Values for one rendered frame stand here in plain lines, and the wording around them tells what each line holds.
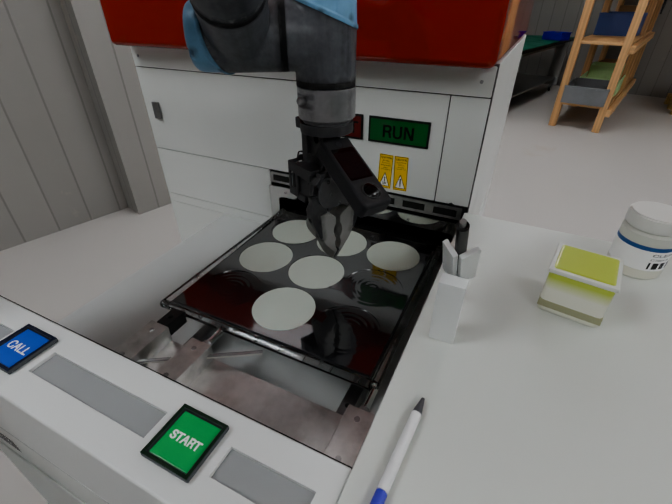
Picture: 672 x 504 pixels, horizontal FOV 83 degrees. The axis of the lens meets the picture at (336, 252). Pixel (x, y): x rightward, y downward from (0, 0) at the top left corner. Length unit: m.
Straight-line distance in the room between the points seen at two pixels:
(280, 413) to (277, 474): 0.13
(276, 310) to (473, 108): 0.46
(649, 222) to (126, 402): 0.68
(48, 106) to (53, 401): 2.58
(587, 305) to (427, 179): 0.36
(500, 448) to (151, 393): 0.35
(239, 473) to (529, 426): 0.27
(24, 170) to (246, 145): 2.22
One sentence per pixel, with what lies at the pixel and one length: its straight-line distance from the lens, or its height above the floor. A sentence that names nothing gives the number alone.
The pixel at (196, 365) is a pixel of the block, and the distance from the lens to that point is 0.56.
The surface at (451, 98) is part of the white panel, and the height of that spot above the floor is 1.17.
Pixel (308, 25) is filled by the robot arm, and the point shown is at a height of 1.28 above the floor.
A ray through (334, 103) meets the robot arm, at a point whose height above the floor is 1.20.
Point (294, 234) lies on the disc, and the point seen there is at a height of 0.90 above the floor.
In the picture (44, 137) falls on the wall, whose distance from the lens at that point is 3.01.
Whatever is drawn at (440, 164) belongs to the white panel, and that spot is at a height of 1.05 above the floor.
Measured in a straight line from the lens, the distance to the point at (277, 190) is 0.92.
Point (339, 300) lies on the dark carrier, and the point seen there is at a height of 0.90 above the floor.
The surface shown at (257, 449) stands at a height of 0.96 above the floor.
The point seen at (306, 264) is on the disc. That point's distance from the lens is 0.70.
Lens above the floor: 1.31
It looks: 34 degrees down
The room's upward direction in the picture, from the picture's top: straight up
